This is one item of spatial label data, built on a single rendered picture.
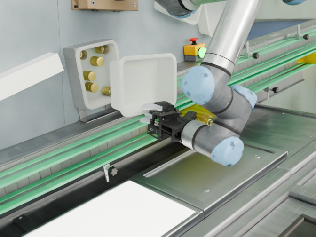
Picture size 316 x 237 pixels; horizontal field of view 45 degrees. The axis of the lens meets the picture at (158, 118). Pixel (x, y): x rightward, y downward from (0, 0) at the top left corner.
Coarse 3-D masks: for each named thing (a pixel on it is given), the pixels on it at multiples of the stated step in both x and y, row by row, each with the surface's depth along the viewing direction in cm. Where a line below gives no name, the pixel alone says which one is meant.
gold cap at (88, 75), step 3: (84, 72) 137; (87, 72) 136; (90, 72) 135; (93, 72) 136; (84, 75) 136; (87, 75) 135; (90, 75) 135; (93, 75) 136; (84, 78) 137; (87, 78) 135; (90, 78) 135; (93, 78) 136
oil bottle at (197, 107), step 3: (192, 105) 152; (195, 105) 152; (198, 105) 151; (189, 108) 151; (192, 108) 150; (195, 108) 149; (198, 108) 148; (201, 108) 148; (204, 108) 148; (204, 111) 146; (207, 111) 145; (210, 114) 144; (213, 114) 143; (213, 117) 144
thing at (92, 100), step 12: (84, 48) 128; (84, 60) 137; (108, 60) 142; (96, 72) 142; (108, 72) 144; (84, 84) 131; (108, 84) 146; (84, 96) 132; (96, 96) 144; (108, 96) 143
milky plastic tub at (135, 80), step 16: (112, 64) 109; (128, 64) 116; (144, 64) 120; (160, 64) 123; (176, 64) 120; (112, 80) 111; (128, 80) 117; (144, 80) 121; (160, 80) 124; (176, 80) 121; (112, 96) 112; (128, 96) 118; (144, 96) 122; (160, 96) 125; (176, 96) 122; (128, 112) 110; (144, 112) 114
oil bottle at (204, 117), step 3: (186, 108) 151; (180, 111) 148; (183, 111) 148; (186, 111) 147; (195, 111) 146; (198, 111) 146; (201, 111) 145; (183, 114) 146; (198, 114) 143; (201, 114) 142; (204, 114) 142; (207, 114) 142; (198, 117) 141; (201, 117) 140; (204, 117) 140; (207, 117) 141; (210, 117) 141; (201, 120) 140; (204, 120) 140; (207, 120) 140; (204, 123) 140
